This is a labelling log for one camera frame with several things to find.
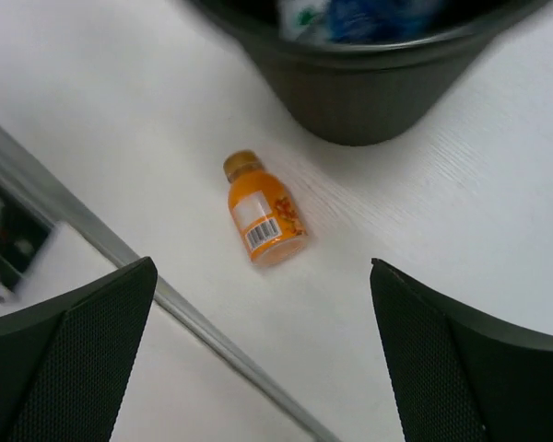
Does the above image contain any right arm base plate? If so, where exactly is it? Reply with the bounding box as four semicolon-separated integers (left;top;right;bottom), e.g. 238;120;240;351
0;186;53;291

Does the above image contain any orange juice bottle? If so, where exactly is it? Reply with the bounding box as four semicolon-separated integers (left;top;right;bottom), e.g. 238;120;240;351
223;150;309;267

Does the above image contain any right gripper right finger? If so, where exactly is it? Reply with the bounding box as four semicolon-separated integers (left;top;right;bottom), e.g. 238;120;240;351
370;259;553;441

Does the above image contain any blue cap water bottle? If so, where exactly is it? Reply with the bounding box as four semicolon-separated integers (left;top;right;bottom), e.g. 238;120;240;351
325;0;445;44

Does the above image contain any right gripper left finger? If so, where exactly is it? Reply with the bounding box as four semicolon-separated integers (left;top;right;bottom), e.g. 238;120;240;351
0;258;158;441

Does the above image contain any black plastic waste bin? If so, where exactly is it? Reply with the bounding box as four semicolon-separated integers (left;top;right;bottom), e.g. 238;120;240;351
191;1;545;146

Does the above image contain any aluminium table frame rail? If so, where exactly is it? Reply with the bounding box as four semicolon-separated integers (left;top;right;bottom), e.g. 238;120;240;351
0;128;334;441

